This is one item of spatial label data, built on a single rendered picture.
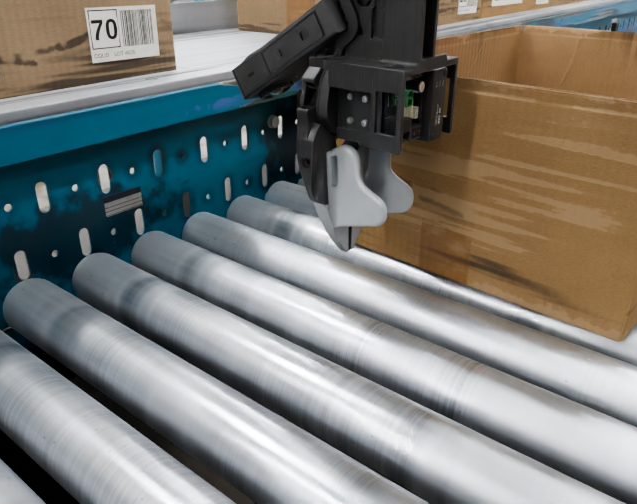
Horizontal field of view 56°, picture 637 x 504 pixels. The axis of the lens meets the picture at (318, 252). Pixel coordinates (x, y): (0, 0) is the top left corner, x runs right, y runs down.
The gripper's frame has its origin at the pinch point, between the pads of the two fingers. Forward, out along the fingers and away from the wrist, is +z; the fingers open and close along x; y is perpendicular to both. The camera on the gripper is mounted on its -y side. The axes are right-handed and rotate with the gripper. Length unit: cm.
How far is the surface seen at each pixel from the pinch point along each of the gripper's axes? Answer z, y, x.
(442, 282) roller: 6.3, 5.4, 8.3
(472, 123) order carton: -8.5, 6.9, 7.3
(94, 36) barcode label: -13.0, -28.8, -1.3
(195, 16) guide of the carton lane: -10, -61, 39
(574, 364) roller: 5.6, 18.7, 2.5
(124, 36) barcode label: -12.7, -28.8, 2.1
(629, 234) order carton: -3.0, 19.4, 6.7
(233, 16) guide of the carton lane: -10, -61, 48
